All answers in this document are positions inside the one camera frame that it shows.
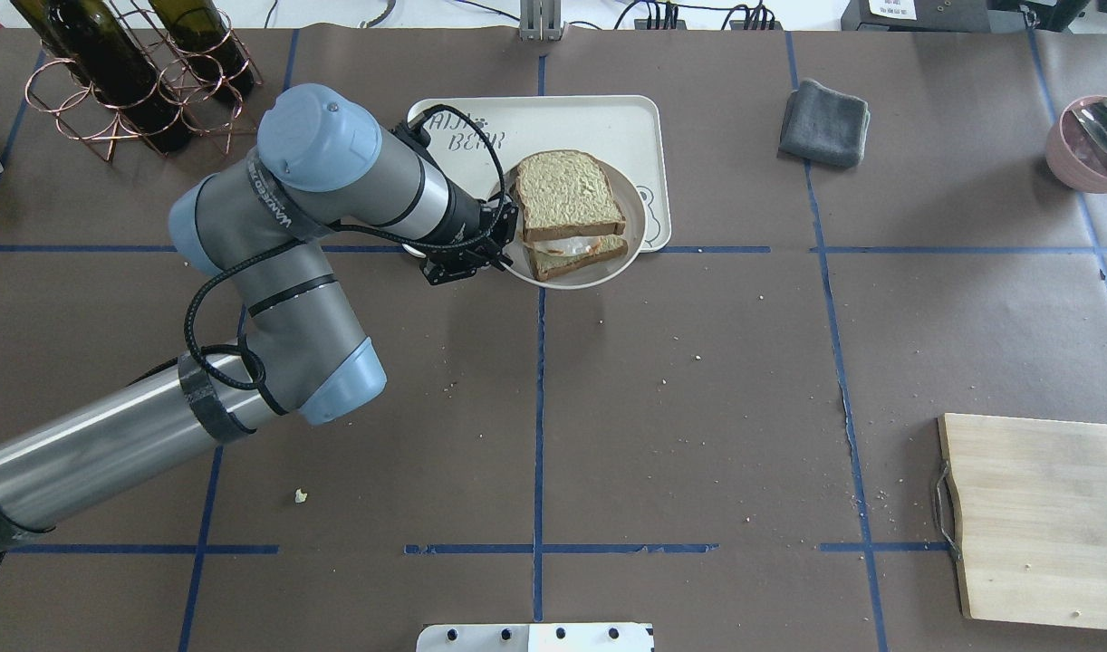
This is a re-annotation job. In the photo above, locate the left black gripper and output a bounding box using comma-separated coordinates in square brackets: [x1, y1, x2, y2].
[422, 186, 519, 284]

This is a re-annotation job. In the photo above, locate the bread slice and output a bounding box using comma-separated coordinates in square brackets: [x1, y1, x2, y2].
[513, 149, 627, 245]
[525, 235, 630, 283]

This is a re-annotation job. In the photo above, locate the white round plate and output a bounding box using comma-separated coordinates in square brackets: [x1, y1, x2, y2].
[505, 161, 646, 290]

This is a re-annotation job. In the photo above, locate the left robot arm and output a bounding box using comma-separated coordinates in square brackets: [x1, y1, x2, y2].
[0, 83, 519, 553]

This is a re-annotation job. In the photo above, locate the cream bear serving tray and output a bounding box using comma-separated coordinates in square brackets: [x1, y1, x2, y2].
[406, 95, 672, 253]

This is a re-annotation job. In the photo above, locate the fried egg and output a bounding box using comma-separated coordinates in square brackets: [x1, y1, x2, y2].
[527, 236, 602, 257]

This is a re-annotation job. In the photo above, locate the folded grey cloth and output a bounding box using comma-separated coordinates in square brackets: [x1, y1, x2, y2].
[778, 77, 870, 168]

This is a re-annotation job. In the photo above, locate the dark green wine bottle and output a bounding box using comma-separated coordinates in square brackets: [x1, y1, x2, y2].
[11, 1, 192, 154]

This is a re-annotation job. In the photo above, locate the pink bowl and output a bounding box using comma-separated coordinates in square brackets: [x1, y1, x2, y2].
[1044, 95, 1107, 195]

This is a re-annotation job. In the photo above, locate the wooden cutting board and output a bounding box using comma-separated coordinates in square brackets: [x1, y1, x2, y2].
[939, 413, 1107, 631]

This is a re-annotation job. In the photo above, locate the grey metal post bracket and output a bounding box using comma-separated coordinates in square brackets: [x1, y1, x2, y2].
[519, 0, 566, 42]

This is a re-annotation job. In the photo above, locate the copper wire bottle rack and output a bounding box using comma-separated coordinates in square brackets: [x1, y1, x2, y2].
[14, 1, 263, 161]

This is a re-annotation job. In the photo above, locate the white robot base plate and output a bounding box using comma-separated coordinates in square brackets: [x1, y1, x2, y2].
[416, 622, 656, 651]

